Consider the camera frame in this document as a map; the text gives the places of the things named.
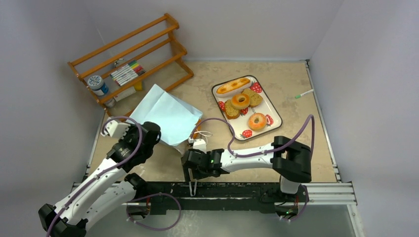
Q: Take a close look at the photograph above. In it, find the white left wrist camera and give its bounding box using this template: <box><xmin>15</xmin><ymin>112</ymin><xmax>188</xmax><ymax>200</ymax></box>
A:
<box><xmin>100</xmin><ymin>119</ymin><xmax>130</xmax><ymax>138</ymax></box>

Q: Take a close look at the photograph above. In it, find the round brown bread slice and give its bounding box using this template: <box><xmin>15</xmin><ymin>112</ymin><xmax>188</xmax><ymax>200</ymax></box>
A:
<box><xmin>242</xmin><ymin>88</ymin><xmax>263</xmax><ymax>108</ymax></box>

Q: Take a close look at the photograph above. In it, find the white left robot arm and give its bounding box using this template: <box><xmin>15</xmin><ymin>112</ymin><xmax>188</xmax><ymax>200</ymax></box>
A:
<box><xmin>38</xmin><ymin>116</ymin><xmax>161</xmax><ymax>237</ymax></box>

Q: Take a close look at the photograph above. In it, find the orange fake pastry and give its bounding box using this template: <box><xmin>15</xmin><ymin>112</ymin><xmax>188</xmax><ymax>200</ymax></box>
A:
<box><xmin>192</xmin><ymin>119</ymin><xmax>201</xmax><ymax>139</ymax></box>

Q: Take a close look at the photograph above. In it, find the small white box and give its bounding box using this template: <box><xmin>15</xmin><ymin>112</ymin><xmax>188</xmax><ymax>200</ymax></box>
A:
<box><xmin>114</xmin><ymin>86</ymin><xmax>136</xmax><ymax>101</ymax></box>

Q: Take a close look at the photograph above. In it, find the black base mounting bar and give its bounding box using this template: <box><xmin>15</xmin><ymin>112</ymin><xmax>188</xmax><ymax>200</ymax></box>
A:
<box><xmin>124</xmin><ymin>173</ymin><xmax>309</xmax><ymax>217</ymax></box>

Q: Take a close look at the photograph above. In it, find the long fake bread loaf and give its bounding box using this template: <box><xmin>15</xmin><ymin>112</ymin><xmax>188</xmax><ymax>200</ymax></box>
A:
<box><xmin>215</xmin><ymin>77</ymin><xmax>252</xmax><ymax>98</ymax></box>

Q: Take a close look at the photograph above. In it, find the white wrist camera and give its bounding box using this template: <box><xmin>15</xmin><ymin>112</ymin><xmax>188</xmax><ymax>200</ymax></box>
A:
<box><xmin>100</xmin><ymin>119</ymin><xmax>130</xmax><ymax>138</ymax></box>
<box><xmin>188</xmin><ymin>138</ymin><xmax>207</xmax><ymax>153</ymax></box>

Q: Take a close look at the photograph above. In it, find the orange fake donut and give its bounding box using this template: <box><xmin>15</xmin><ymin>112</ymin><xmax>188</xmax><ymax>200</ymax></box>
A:
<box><xmin>248</xmin><ymin>113</ymin><xmax>267</xmax><ymax>131</ymax></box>
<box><xmin>231</xmin><ymin>93</ymin><xmax>250</xmax><ymax>110</ymax></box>

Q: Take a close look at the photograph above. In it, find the small clear bottle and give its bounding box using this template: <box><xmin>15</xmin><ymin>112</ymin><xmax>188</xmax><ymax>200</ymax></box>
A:
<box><xmin>104</xmin><ymin>98</ymin><xmax>116</xmax><ymax>108</ymax></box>

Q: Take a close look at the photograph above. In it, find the orange wooden shelf rack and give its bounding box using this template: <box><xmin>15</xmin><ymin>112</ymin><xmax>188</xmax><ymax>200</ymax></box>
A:
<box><xmin>68</xmin><ymin>13</ymin><xmax>194</xmax><ymax>117</ymax></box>

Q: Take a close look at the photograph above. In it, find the white strawberry tray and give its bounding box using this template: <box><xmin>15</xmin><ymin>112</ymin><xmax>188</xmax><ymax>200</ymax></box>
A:
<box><xmin>222</xmin><ymin>75</ymin><xmax>283</xmax><ymax>141</ymax></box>

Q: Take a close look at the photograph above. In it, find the pack of coloured markers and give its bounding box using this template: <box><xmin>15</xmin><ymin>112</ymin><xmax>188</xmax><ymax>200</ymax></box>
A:
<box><xmin>110</xmin><ymin>60</ymin><xmax>145</xmax><ymax>86</ymax></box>

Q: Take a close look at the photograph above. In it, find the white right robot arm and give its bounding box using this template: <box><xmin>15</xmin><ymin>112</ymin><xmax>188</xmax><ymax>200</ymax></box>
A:
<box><xmin>181</xmin><ymin>136</ymin><xmax>312</xmax><ymax>201</ymax></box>

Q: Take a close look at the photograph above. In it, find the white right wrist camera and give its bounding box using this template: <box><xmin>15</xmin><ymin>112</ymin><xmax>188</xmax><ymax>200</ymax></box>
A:
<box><xmin>188</xmin><ymin>138</ymin><xmax>207</xmax><ymax>153</ymax></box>

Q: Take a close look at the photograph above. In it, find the yellow sponge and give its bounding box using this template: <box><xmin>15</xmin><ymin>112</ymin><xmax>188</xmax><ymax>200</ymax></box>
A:
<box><xmin>133</xmin><ymin>81</ymin><xmax>143</xmax><ymax>91</ymax></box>

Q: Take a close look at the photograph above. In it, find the aluminium rail frame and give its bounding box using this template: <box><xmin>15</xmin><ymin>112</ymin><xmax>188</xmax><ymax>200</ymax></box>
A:
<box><xmin>59</xmin><ymin>181</ymin><xmax>366</xmax><ymax>237</ymax></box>

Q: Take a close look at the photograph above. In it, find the green capped marker pen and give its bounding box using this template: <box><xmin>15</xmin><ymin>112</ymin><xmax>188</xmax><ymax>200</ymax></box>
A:
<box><xmin>294</xmin><ymin>89</ymin><xmax>314</xmax><ymax>99</ymax></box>

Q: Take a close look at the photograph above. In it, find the light blue paper bag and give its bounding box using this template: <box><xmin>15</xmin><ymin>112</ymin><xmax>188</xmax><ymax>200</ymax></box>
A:
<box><xmin>130</xmin><ymin>84</ymin><xmax>203</xmax><ymax>154</ymax></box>

